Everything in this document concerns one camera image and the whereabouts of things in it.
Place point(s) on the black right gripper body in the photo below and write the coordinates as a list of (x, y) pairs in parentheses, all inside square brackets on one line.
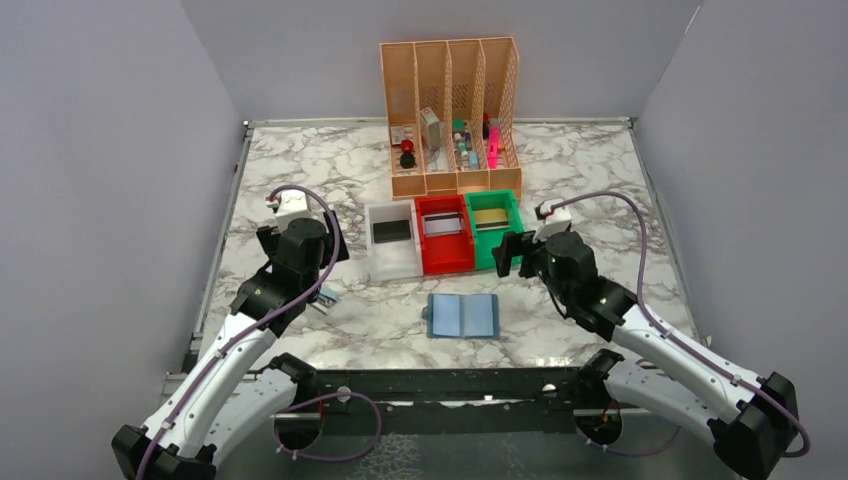
[(535, 258)]

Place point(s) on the gold VIP card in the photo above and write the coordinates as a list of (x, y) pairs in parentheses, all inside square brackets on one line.
[(490, 219)]

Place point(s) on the blue leather card holder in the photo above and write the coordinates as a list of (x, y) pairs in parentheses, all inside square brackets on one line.
[(471, 316)]

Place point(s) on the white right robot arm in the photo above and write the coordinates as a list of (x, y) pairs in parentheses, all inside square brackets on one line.
[(749, 420)]

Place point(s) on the black card in white bin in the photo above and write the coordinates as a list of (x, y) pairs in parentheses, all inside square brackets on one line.
[(391, 231)]

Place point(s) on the light blue stapler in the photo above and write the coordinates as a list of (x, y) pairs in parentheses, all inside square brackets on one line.
[(325, 300)]

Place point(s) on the green plastic bin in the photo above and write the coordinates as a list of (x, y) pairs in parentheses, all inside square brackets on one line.
[(486, 241)]

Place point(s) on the translucent white plastic bin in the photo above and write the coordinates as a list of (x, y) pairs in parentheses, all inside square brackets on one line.
[(394, 260)]

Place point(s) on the red plastic bin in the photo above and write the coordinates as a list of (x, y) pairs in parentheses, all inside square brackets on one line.
[(448, 254)]

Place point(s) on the red black stamp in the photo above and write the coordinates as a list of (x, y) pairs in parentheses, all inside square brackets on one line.
[(407, 159)]

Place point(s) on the small bottles in organizer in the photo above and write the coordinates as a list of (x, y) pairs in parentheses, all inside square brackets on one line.
[(462, 139)]

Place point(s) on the pink highlighter marker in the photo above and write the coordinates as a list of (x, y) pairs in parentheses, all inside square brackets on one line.
[(493, 147)]

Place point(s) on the white box in organizer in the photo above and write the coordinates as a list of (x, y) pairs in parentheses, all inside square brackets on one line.
[(431, 131)]

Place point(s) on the orange file organizer rack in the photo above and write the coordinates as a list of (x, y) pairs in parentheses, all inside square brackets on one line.
[(471, 79)]

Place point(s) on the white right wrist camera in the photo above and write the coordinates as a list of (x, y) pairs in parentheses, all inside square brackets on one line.
[(555, 217)]

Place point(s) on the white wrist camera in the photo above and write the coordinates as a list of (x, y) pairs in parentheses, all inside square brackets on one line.
[(289, 206), (555, 217)]

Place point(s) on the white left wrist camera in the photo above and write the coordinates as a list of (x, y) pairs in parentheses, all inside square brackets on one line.
[(289, 206)]

